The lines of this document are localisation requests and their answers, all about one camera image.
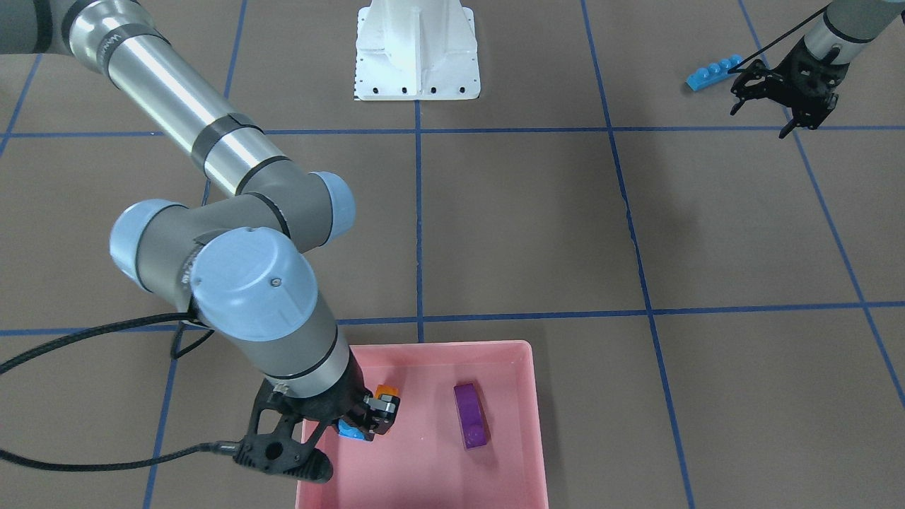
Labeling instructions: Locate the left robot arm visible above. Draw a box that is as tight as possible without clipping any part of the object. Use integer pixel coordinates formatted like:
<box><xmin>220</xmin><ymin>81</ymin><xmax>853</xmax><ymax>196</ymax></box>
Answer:
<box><xmin>729</xmin><ymin>1</ymin><xmax>903</xmax><ymax>139</ymax></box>

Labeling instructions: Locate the long blue block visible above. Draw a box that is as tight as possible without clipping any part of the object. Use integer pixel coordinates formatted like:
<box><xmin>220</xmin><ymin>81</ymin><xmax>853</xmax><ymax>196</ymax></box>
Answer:
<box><xmin>685</xmin><ymin>54</ymin><xmax>742</xmax><ymax>91</ymax></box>

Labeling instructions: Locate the blue tape line crosswise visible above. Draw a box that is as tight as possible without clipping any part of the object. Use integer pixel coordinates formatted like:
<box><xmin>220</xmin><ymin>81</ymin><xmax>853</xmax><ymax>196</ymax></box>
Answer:
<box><xmin>0</xmin><ymin>300</ymin><xmax>905</xmax><ymax>337</ymax></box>

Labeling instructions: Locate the orange block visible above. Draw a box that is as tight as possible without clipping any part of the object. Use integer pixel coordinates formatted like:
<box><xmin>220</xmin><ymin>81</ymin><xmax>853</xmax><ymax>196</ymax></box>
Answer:
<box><xmin>374</xmin><ymin>384</ymin><xmax>399</xmax><ymax>402</ymax></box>

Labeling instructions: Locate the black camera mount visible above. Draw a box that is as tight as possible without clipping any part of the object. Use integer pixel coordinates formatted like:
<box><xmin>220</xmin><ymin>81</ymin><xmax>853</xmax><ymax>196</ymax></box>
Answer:
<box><xmin>230</xmin><ymin>380</ymin><xmax>334</xmax><ymax>484</ymax></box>

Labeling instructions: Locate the pink plastic box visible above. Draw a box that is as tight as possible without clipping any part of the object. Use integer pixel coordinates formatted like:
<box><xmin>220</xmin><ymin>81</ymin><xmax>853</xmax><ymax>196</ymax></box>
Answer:
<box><xmin>296</xmin><ymin>339</ymin><xmax>549</xmax><ymax>508</ymax></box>

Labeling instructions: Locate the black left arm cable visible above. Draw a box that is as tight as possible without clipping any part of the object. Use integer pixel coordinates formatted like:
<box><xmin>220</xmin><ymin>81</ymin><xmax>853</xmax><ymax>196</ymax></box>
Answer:
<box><xmin>727</xmin><ymin>4</ymin><xmax>829</xmax><ymax>74</ymax></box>

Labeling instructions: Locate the purple block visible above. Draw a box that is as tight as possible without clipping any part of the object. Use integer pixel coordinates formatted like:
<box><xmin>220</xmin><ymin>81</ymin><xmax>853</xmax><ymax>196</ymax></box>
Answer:
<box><xmin>453</xmin><ymin>383</ymin><xmax>489</xmax><ymax>450</ymax></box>

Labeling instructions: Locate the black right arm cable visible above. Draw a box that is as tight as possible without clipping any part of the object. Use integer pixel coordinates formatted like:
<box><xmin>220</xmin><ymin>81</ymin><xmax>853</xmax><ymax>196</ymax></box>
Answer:
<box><xmin>0</xmin><ymin>300</ymin><xmax>245</xmax><ymax>473</ymax></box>

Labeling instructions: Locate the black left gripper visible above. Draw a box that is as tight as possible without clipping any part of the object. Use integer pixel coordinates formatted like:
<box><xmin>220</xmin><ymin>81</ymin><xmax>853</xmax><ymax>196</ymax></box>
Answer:
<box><xmin>730</xmin><ymin>40</ymin><xmax>849</xmax><ymax>139</ymax></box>

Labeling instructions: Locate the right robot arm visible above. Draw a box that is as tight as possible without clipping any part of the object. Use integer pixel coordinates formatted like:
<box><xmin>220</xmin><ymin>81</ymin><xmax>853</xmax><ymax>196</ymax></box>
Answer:
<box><xmin>2</xmin><ymin>1</ymin><xmax>399</xmax><ymax>440</ymax></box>

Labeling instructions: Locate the small blue block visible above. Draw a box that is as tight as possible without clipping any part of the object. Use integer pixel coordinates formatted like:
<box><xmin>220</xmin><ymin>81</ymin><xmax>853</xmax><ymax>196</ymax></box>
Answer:
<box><xmin>335</xmin><ymin>419</ymin><xmax>374</xmax><ymax>442</ymax></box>

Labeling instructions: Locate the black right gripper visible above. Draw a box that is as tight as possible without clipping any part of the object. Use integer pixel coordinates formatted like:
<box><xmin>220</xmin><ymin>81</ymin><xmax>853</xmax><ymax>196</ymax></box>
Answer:
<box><xmin>265</xmin><ymin>353</ymin><xmax>401</xmax><ymax>437</ymax></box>

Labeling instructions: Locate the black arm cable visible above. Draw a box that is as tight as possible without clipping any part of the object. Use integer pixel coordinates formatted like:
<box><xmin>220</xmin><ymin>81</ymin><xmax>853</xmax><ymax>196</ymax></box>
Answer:
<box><xmin>0</xmin><ymin>300</ymin><xmax>245</xmax><ymax>473</ymax></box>
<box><xmin>727</xmin><ymin>4</ymin><xmax>829</xmax><ymax>74</ymax></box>

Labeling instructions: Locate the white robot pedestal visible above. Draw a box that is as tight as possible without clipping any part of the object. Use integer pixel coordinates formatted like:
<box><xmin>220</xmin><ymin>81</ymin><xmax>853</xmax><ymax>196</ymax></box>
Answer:
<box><xmin>354</xmin><ymin>1</ymin><xmax>481</xmax><ymax>101</ymax></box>

